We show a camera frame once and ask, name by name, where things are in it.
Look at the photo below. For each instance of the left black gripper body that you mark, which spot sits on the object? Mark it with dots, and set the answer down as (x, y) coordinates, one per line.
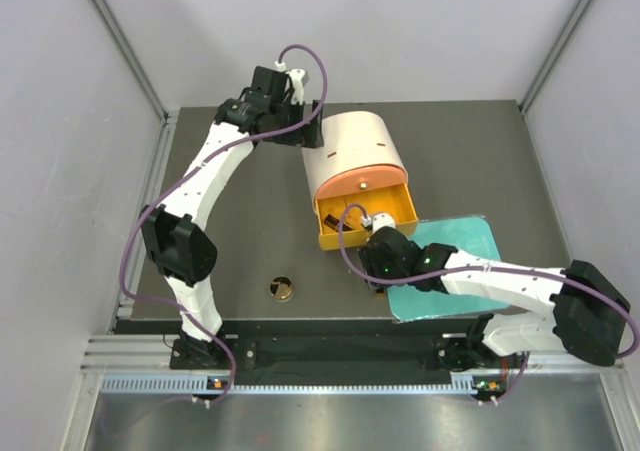
(288, 115)

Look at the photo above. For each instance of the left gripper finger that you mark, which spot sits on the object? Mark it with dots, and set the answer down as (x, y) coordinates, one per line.
(316, 135)
(293, 138)

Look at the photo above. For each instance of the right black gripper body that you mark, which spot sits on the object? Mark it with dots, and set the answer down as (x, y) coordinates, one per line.
(377, 269)

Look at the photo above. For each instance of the white drawer organizer shell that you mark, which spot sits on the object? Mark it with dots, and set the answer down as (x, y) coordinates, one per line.
(351, 140)

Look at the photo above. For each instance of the yellow drawer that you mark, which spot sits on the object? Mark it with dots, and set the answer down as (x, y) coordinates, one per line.
(373, 209)

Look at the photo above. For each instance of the gold black eyeshadow palette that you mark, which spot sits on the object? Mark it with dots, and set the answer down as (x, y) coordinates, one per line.
(332, 222)

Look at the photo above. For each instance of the orange top drawer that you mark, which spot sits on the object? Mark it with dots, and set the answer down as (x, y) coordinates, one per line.
(360, 179)

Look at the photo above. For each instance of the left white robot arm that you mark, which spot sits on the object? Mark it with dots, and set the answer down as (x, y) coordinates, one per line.
(271, 107)

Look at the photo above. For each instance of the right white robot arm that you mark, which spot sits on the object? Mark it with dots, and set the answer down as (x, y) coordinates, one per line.
(576, 309)

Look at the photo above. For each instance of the round gold compact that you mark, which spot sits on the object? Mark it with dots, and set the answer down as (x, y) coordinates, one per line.
(281, 288)

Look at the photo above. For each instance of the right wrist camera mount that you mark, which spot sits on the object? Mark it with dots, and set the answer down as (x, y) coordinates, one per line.
(375, 222)

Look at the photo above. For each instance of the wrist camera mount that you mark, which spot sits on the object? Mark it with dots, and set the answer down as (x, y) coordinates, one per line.
(375, 222)
(297, 79)

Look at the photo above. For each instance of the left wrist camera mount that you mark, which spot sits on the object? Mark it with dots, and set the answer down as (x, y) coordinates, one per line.
(297, 79)

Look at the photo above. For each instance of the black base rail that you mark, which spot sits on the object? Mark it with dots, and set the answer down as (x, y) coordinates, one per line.
(257, 353)

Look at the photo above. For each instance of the white cable duct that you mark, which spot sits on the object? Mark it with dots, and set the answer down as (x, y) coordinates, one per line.
(211, 385)

